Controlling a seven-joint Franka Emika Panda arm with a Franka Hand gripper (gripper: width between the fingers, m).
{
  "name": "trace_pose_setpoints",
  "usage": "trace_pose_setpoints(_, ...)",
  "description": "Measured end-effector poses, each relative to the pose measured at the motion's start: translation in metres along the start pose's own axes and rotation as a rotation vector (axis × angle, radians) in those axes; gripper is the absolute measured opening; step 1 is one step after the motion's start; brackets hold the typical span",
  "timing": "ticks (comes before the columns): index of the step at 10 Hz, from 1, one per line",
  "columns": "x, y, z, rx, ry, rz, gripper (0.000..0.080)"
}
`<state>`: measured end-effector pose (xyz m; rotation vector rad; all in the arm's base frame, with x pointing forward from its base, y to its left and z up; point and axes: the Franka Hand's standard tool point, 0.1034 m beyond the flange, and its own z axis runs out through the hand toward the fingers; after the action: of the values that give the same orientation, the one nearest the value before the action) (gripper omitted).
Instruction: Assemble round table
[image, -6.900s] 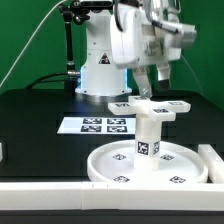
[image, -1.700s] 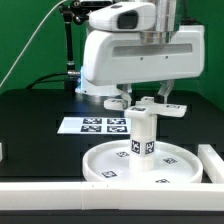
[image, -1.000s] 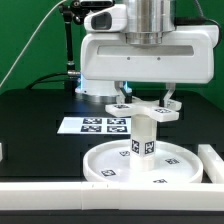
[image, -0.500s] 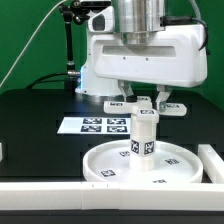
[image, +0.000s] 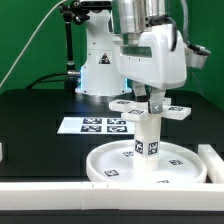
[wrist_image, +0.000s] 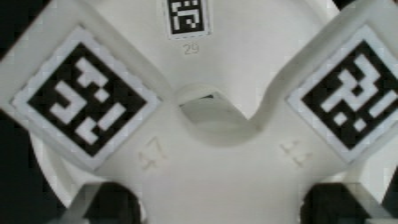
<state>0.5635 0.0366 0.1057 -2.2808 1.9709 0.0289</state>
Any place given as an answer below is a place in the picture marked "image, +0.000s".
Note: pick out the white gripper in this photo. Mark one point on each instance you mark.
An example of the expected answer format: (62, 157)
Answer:
(151, 62)

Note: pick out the white cross-shaped table base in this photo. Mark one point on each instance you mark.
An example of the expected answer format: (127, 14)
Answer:
(142, 111)

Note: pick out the white round table top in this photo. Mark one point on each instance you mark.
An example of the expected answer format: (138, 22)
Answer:
(122, 161)

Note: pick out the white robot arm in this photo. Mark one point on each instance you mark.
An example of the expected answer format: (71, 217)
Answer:
(130, 18)

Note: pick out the white marker sheet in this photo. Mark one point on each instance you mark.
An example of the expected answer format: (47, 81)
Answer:
(95, 125)

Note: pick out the white right fence block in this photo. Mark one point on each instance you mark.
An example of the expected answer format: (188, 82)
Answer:
(214, 163)

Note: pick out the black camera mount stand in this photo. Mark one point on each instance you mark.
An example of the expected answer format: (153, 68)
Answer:
(70, 40)

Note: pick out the white front fence rail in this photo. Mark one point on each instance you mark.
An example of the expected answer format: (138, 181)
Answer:
(118, 196)

